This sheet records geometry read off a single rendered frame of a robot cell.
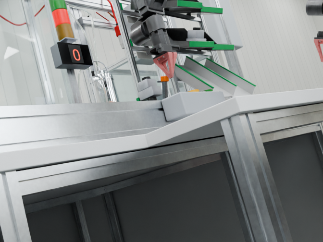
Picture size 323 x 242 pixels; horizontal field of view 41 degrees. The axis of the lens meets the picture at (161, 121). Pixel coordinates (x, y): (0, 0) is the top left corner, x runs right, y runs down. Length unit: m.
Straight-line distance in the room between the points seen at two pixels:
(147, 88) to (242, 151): 0.66
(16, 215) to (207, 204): 1.62
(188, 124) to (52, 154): 0.26
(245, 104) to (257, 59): 9.07
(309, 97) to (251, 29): 9.16
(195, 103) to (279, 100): 0.33
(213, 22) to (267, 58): 7.06
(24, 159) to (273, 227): 0.44
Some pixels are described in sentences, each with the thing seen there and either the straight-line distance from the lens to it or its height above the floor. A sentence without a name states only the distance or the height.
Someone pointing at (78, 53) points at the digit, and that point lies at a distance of 1.41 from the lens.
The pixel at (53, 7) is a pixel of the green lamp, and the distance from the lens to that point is 1.46.
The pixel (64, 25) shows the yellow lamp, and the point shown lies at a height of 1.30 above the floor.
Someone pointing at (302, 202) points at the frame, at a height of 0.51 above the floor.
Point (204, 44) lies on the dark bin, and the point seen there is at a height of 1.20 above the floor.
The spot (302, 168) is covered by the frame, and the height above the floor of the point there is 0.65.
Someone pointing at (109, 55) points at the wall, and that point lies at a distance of 6.89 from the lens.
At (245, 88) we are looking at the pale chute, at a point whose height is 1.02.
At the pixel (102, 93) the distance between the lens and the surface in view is 2.38.
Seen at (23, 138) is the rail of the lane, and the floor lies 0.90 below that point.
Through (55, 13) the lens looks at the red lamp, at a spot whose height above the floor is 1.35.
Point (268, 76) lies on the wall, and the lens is 9.97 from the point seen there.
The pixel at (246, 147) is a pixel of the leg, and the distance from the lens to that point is 0.80.
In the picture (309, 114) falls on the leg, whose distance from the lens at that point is 1.03.
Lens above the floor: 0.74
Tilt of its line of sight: 8 degrees up
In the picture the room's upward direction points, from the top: 15 degrees counter-clockwise
